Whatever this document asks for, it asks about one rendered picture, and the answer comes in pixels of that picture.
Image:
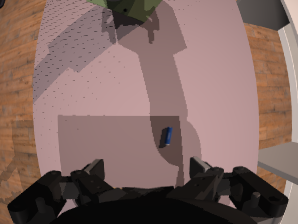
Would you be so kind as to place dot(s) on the blue aa battery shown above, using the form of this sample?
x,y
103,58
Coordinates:
x,y
168,136

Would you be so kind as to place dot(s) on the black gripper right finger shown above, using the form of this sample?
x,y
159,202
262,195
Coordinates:
x,y
260,200

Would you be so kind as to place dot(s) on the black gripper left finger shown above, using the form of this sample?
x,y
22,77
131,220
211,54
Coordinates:
x,y
38,205

